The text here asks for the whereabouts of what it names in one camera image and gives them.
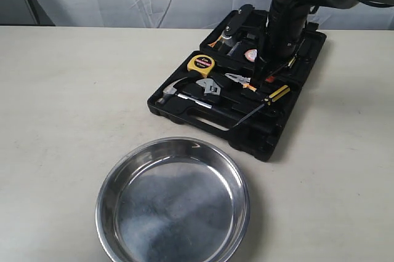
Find steel claw hammer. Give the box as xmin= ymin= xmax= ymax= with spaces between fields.
xmin=156 ymin=77 xmax=213 ymax=109

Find round stainless steel tray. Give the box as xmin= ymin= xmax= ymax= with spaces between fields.
xmin=95 ymin=137 xmax=250 ymax=261

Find adjustable wrench black handle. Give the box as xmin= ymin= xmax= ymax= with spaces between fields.
xmin=180 ymin=77 xmax=247 ymax=106

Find yellow black screwdriver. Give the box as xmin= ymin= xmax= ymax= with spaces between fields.
xmin=233 ymin=85 xmax=291 ymax=128
xmin=265 ymin=56 xmax=297 ymax=83

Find black plastic tool case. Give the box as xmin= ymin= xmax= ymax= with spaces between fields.
xmin=147 ymin=5 xmax=326 ymax=162

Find electrical tape roll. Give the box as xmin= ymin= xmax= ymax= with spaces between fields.
xmin=244 ymin=49 xmax=257 ymax=62

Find orange handled pliers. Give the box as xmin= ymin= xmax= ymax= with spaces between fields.
xmin=225 ymin=73 xmax=257 ymax=92

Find orange utility knife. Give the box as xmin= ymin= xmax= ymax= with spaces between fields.
xmin=208 ymin=35 xmax=223 ymax=47

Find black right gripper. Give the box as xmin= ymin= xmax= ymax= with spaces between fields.
xmin=251 ymin=3 xmax=308 ymax=87

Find yellow tape measure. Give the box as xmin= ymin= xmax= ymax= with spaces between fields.
xmin=187 ymin=54 xmax=216 ymax=78

